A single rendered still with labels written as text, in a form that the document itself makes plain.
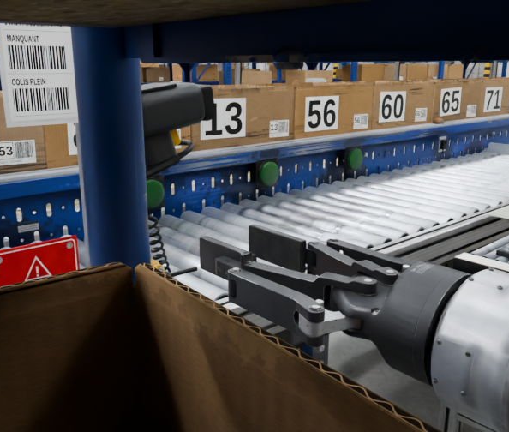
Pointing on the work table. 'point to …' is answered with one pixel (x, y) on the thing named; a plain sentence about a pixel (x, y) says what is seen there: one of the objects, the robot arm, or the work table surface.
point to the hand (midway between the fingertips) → (249, 253)
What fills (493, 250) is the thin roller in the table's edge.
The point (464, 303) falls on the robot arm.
